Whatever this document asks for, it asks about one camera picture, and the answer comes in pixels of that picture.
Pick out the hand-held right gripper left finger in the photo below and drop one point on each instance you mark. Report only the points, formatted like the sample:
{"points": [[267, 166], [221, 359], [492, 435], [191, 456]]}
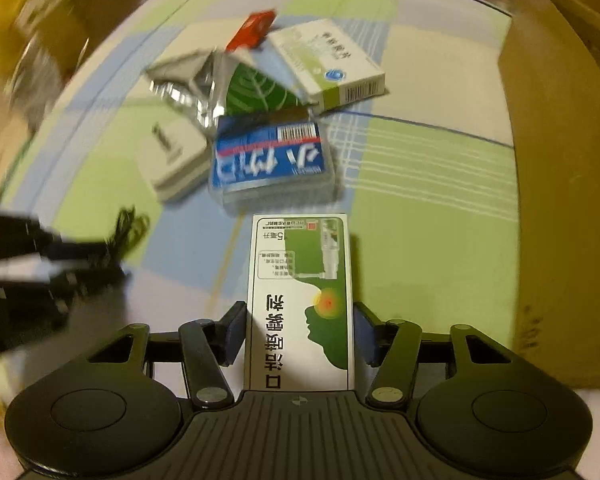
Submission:
{"points": [[235, 332]]}

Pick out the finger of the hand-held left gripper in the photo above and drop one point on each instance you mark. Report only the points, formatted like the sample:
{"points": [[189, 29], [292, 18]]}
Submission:
{"points": [[90, 282], [95, 250]]}

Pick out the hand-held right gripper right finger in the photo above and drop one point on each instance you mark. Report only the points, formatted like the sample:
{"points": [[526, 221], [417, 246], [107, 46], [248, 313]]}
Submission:
{"points": [[364, 332]]}

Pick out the white green spray medicine box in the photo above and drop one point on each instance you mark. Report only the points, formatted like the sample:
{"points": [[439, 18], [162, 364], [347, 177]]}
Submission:
{"points": [[300, 310]]}

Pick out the silver foil tea pouch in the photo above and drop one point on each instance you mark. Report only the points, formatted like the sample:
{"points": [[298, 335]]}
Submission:
{"points": [[200, 85]]}

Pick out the brown cardboard box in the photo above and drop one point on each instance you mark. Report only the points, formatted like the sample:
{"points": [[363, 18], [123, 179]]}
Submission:
{"points": [[565, 185]]}

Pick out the white green pill box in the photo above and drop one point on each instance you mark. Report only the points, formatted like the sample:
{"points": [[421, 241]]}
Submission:
{"points": [[325, 60]]}

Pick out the white rounded case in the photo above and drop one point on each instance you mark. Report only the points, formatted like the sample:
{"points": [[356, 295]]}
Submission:
{"points": [[175, 160]]}

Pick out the plaid cloth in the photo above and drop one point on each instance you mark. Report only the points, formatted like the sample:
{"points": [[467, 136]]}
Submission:
{"points": [[420, 170]]}

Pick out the blue tissue pack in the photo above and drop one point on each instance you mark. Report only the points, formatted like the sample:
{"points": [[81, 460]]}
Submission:
{"points": [[275, 160]]}

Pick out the green leaf print packet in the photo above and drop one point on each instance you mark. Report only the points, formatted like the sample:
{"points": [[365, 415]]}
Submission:
{"points": [[257, 87]]}

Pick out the red snack packet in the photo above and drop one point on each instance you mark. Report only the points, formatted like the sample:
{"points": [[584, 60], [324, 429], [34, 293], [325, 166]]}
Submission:
{"points": [[250, 30]]}

